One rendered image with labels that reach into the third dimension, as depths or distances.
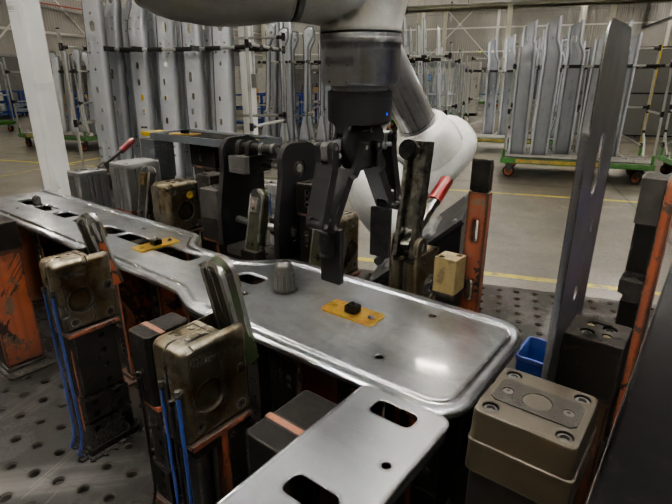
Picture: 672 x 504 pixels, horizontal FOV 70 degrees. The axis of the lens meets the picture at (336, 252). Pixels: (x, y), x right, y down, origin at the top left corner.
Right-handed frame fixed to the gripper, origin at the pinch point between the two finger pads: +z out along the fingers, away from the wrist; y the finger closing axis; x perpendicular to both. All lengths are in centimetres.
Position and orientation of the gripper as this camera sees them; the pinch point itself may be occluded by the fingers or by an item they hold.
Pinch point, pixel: (357, 253)
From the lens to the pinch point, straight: 63.0
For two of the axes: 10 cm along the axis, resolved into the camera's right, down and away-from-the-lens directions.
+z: 0.0, 9.3, 3.6
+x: 7.9, 2.2, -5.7
